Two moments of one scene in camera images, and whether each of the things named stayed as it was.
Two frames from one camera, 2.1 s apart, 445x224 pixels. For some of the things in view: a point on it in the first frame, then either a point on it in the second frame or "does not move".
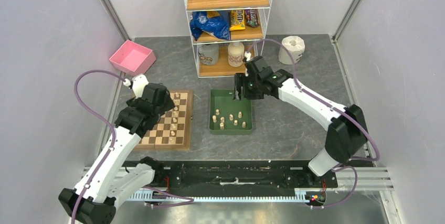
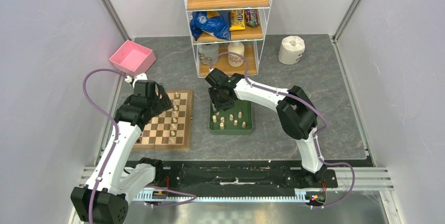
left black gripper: (168, 104) does not move
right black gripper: (241, 80) → (216, 104)
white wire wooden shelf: (228, 21) does not move
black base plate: (240, 174) does not move
